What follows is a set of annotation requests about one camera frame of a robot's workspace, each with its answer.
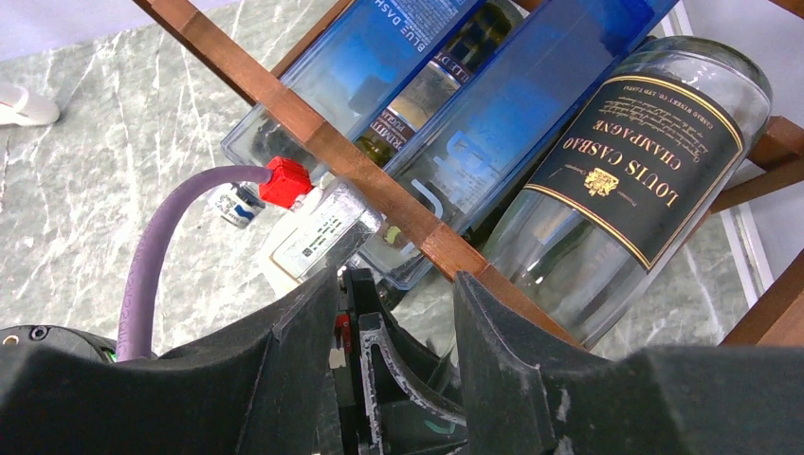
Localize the clear stoppered glass bottle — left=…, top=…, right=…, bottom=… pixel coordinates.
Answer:
left=357, top=0, right=680, bottom=291

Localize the blue square bottle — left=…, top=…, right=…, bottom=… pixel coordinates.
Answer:
left=207, top=0, right=488, bottom=230

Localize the labelled dark wine bottle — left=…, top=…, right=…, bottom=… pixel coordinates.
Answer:
left=354, top=0, right=524, bottom=167

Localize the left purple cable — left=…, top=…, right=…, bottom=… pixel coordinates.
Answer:
left=115, top=165, right=274, bottom=364

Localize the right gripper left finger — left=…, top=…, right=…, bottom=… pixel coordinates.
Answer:
left=1, top=270, right=339, bottom=454

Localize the clear tall bottle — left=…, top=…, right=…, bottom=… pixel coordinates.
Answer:
left=482, top=36, right=773, bottom=348

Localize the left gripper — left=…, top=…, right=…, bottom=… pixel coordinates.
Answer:
left=329, top=269, right=468, bottom=454

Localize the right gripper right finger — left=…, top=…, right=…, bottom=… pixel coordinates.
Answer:
left=453, top=272, right=803, bottom=454

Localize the wooden wine rack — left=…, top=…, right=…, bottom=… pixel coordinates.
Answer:
left=133, top=0, right=803, bottom=347

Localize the white pvc pipe frame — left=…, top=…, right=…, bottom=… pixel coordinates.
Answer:
left=1, top=82, right=60, bottom=126

